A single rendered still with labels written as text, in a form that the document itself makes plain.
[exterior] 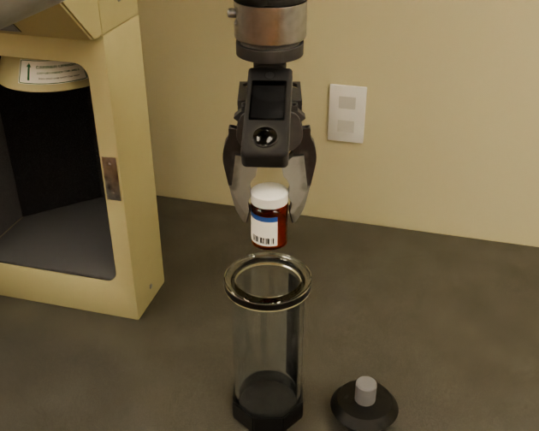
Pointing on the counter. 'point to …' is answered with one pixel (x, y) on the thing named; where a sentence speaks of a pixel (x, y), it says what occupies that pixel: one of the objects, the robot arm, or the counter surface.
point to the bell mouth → (40, 75)
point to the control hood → (63, 21)
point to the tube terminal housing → (85, 290)
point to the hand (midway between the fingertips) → (269, 215)
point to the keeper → (111, 178)
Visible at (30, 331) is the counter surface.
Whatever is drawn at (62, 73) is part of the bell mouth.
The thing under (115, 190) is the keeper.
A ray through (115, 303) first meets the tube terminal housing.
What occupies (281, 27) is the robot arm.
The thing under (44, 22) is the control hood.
